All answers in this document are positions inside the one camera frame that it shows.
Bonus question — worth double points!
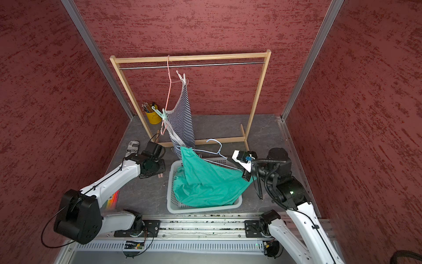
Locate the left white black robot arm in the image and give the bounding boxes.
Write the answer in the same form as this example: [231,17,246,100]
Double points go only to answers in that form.
[53,141,166,244]

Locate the colourful card on floor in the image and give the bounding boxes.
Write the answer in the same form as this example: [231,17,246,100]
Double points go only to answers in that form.
[105,191,120,211]

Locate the pink wire hanger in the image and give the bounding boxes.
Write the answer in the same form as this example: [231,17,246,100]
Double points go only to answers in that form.
[160,55,172,135]

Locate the white plastic laundry basket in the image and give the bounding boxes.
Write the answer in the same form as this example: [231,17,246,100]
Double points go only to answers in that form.
[167,160,243,214]

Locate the mint clothespin lower striped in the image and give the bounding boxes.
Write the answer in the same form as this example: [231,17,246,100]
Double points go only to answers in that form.
[152,106,168,121]

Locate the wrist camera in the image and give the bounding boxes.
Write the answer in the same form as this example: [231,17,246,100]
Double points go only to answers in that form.
[141,141,166,161]
[231,150,258,173]

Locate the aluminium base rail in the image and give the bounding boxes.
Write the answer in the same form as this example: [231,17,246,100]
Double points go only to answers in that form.
[144,213,259,240]

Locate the green tank top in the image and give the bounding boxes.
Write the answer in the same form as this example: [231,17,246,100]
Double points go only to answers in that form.
[173,147,252,207]

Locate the white clothespin top striped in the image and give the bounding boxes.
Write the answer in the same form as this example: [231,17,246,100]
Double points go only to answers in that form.
[176,70,187,85]

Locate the yellow pencil cup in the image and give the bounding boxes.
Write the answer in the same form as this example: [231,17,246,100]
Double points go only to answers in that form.
[142,102,162,125]

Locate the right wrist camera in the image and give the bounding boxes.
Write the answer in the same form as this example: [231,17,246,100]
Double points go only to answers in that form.
[231,150,258,173]

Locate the striped tank top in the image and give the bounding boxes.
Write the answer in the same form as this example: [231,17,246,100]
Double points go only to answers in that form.
[164,82,196,160]

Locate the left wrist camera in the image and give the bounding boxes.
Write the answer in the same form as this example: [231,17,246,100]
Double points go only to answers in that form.
[141,141,166,161]

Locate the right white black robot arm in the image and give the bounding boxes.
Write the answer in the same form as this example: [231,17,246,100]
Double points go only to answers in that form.
[232,148,343,264]

